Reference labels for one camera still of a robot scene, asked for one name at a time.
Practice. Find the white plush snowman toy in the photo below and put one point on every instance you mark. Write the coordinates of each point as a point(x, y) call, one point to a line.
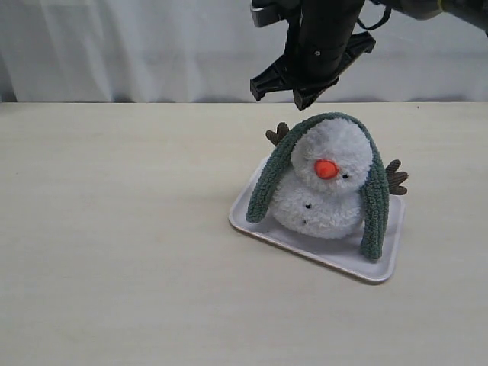
point(328, 183)

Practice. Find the green fuzzy scarf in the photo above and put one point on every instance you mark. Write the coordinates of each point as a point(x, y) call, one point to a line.
point(375, 198)

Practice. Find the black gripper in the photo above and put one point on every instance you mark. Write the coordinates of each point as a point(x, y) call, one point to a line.
point(325, 48)

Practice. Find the white plastic tray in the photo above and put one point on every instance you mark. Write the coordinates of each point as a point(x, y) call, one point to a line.
point(342, 255)

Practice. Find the white backdrop curtain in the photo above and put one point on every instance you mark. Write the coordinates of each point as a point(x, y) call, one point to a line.
point(207, 51)

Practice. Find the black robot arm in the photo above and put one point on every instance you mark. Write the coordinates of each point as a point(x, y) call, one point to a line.
point(471, 12)

